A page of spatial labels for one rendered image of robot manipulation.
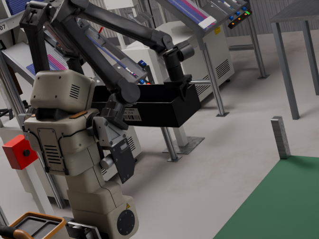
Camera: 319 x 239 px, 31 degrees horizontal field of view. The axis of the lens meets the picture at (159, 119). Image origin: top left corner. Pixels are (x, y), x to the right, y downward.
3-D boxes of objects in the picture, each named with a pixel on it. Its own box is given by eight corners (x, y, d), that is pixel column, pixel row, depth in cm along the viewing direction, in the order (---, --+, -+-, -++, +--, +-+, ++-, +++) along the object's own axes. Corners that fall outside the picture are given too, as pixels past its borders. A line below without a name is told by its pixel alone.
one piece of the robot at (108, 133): (109, 147, 204) (102, 117, 201) (99, 146, 207) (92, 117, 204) (127, 136, 211) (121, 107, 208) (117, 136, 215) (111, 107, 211)
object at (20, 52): (104, 46, 411) (106, 41, 408) (37, 87, 368) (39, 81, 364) (71, 19, 418) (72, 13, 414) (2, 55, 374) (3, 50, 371)
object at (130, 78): (144, 76, 402) (145, 73, 400) (80, 121, 358) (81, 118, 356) (123, 59, 406) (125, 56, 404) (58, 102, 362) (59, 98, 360)
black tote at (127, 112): (81, 123, 265) (72, 102, 260) (104, 105, 276) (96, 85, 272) (179, 127, 228) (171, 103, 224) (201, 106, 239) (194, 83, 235)
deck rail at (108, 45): (145, 78, 405) (148, 72, 400) (144, 79, 404) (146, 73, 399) (73, 18, 420) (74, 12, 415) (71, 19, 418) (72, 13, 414)
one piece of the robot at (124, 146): (118, 189, 223) (100, 142, 215) (70, 183, 241) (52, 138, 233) (142, 168, 234) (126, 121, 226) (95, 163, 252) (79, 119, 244)
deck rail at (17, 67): (80, 124, 360) (83, 118, 355) (78, 126, 359) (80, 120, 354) (2, 56, 375) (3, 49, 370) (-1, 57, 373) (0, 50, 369)
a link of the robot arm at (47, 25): (23, 11, 219) (48, 15, 216) (27, -2, 220) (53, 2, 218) (62, 55, 259) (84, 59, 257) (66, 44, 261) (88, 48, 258)
